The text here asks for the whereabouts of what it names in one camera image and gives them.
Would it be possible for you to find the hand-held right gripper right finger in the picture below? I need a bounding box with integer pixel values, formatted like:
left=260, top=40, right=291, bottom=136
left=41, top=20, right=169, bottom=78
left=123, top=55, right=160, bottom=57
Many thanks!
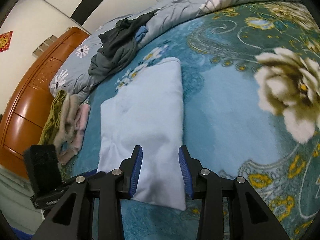
left=178, top=145, right=292, bottom=240

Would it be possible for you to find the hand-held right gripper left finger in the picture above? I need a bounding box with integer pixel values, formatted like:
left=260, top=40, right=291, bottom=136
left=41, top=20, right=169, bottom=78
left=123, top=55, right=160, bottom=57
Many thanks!
left=32, top=145, right=143, bottom=240

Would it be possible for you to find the light blue shirt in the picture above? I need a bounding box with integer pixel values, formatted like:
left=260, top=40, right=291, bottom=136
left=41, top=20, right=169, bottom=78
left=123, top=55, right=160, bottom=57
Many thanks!
left=96, top=57, right=187, bottom=211

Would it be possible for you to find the beige furry cloth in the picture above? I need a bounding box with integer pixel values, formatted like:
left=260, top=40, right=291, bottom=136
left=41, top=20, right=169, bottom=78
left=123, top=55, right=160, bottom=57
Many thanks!
left=54, top=94, right=80, bottom=155

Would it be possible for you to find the green cloth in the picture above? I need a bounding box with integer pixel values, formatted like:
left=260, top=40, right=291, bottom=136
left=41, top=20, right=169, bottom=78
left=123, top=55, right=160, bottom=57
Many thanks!
left=37, top=89, right=67, bottom=145

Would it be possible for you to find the pink cloth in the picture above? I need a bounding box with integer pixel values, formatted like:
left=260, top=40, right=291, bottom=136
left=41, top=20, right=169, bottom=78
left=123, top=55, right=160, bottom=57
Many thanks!
left=58, top=104, right=91, bottom=165

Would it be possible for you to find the wooden headboard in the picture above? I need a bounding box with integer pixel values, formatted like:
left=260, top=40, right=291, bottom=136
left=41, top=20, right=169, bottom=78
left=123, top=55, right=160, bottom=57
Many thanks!
left=0, top=26, right=91, bottom=179

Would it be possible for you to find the grey-blue floral pillow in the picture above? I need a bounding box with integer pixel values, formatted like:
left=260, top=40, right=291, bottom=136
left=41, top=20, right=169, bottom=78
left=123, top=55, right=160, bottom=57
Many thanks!
left=49, top=25, right=118, bottom=100

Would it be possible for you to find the black garment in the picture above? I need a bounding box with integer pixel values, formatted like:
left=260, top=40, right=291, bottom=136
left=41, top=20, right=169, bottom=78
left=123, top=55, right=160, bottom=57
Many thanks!
left=99, top=9, right=160, bottom=55

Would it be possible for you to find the blue garment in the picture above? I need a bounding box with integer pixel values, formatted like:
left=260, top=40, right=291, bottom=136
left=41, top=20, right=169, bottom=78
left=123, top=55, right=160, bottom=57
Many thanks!
left=134, top=26, right=148, bottom=43

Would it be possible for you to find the white wardrobe with black stripe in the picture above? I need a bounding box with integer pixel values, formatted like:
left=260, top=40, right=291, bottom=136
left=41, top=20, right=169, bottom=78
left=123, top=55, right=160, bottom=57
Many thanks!
left=41, top=0, right=218, bottom=34

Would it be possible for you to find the grey-blue floral quilt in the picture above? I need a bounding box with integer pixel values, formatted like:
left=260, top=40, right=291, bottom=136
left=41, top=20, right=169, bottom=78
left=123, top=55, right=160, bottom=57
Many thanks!
left=95, top=0, right=300, bottom=55

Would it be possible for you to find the white wall outlet strip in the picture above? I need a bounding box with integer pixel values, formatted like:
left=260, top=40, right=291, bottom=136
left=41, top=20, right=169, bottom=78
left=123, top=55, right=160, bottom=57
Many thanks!
left=32, top=34, right=57, bottom=55

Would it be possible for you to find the red wall decoration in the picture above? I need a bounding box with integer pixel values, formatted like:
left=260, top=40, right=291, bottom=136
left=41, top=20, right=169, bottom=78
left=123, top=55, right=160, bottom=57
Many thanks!
left=0, top=30, right=13, bottom=53

